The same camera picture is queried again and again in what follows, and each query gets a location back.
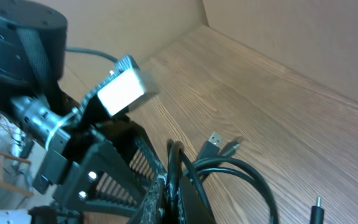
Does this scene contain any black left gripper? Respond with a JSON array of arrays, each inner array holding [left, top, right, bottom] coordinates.
[[33, 115, 165, 217]]

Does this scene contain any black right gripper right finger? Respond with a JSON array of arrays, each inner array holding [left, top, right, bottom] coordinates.
[[178, 177, 216, 224]]

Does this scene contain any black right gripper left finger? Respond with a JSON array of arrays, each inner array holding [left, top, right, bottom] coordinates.
[[127, 177, 167, 224]]

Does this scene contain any black USB-A cable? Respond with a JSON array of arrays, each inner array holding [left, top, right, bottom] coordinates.
[[166, 131, 279, 224]]

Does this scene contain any black barrel plug cable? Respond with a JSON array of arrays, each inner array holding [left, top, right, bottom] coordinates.
[[194, 136, 325, 224]]

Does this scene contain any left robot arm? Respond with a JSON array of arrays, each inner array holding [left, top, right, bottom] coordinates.
[[0, 1, 165, 223]]

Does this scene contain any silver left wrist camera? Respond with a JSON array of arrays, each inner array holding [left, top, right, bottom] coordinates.
[[97, 55, 159, 117]]

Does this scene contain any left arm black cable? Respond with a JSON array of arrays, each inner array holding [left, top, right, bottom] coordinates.
[[64, 46, 119, 63]]

